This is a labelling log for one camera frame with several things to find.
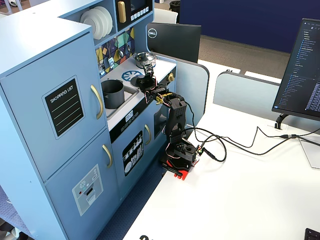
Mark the silver toy pot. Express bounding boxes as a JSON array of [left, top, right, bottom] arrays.
[[133, 56, 157, 69]]

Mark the large white plate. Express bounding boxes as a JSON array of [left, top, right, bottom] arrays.
[[93, 5, 114, 41]]

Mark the gray ice dispenser decal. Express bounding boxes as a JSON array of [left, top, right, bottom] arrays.
[[71, 163, 104, 217]]

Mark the dark gray toy pot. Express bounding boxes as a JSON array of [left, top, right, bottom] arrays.
[[101, 79, 125, 110]]

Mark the long gold fridge handle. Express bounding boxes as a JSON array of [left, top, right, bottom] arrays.
[[90, 84, 104, 120]]

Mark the black monitor showing code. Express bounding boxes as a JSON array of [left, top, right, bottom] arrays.
[[271, 17, 320, 122]]

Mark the black keyboard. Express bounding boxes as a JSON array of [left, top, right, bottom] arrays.
[[304, 227, 320, 240]]

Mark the white chair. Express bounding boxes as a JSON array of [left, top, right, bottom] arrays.
[[153, 7, 179, 25]]

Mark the glass pot lid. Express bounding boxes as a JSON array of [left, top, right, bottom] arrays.
[[133, 51, 157, 63]]

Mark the gray flat stand plate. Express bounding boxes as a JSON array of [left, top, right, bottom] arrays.
[[298, 138, 320, 170]]

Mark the gold dishwasher door handle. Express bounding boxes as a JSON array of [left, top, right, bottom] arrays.
[[144, 124, 152, 146]]

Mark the looped black cable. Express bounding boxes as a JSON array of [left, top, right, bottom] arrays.
[[183, 99, 228, 163]]

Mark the small white plate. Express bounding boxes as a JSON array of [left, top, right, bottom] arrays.
[[79, 11, 99, 33]]

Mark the light blue toy kitchen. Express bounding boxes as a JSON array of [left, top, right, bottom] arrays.
[[0, 0, 178, 240]]

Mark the red robot base plate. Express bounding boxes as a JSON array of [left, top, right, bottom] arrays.
[[159, 154, 200, 181]]

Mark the low gray desk divider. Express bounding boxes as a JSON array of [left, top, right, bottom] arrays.
[[212, 70, 320, 131]]

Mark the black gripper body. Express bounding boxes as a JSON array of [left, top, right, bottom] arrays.
[[136, 73, 158, 93]]

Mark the short gold fridge handle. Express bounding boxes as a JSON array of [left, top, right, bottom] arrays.
[[101, 144, 114, 169]]

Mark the black shopping list board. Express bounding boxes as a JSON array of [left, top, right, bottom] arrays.
[[41, 75, 86, 140]]

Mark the black Dell monitor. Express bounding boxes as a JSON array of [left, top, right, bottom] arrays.
[[146, 22, 202, 64]]

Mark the black desk clamp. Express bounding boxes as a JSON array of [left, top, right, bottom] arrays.
[[161, 162, 184, 176]]

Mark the dark blue partition wall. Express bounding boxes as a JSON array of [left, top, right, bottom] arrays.
[[178, 0, 320, 54]]

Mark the black toy microwave door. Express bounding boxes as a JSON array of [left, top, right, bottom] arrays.
[[114, 0, 154, 33]]

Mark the gold microwave handle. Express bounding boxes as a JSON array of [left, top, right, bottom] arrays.
[[117, 0, 127, 24]]

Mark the long black cable with connector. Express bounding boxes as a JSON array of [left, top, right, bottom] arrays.
[[194, 125, 320, 156]]

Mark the medium white plate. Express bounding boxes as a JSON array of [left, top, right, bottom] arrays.
[[86, 8, 108, 38]]

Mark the black trash bin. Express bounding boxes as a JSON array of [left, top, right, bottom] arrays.
[[169, 0, 181, 16]]

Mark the colourful mosaic backsplash panel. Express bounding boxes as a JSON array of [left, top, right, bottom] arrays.
[[94, 26, 136, 76]]

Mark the rounded gray desk divider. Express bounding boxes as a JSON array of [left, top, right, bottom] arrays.
[[159, 55, 210, 127]]

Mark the gray toy sink basin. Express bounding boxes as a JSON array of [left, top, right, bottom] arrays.
[[101, 84, 140, 118]]

